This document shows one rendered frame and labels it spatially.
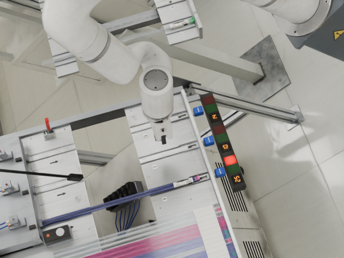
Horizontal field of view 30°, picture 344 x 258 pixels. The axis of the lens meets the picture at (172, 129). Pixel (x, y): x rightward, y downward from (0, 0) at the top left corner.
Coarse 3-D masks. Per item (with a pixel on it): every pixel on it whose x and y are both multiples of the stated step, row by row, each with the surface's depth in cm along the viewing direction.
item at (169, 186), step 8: (168, 184) 194; (144, 192) 193; (152, 192) 193; (120, 200) 192; (128, 200) 192; (88, 208) 192; (96, 208) 191; (64, 216) 191; (72, 216) 191; (48, 224) 191
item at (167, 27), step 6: (150, 30) 207; (156, 30) 207; (162, 30) 207; (132, 36) 206; (138, 36) 206; (144, 36) 207; (66, 54) 205; (72, 54) 205; (48, 60) 205; (54, 60) 205; (60, 60) 205
